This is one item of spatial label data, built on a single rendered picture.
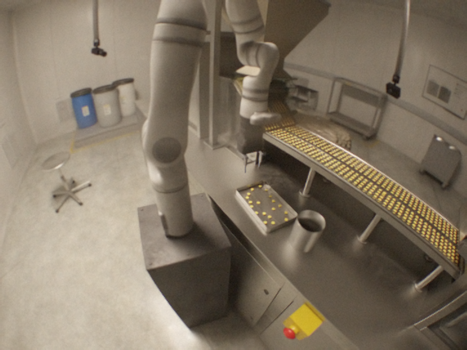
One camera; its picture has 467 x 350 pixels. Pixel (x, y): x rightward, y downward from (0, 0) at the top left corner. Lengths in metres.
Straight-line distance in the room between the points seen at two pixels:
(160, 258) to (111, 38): 3.97
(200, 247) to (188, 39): 0.48
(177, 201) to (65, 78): 3.95
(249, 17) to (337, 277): 0.65
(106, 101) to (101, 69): 1.07
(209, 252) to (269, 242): 0.17
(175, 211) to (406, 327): 0.70
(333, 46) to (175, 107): 4.71
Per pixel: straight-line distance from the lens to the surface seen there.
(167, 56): 0.35
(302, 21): 0.87
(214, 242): 0.57
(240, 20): 0.46
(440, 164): 3.89
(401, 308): 0.68
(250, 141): 0.59
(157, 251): 0.58
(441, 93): 4.30
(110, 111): 3.34
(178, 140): 0.39
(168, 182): 0.45
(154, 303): 1.39
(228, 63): 1.04
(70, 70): 4.25
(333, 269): 0.60
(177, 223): 0.54
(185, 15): 0.35
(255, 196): 0.71
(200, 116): 1.02
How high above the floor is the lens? 1.27
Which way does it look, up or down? 36 degrees down
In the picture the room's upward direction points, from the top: 4 degrees clockwise
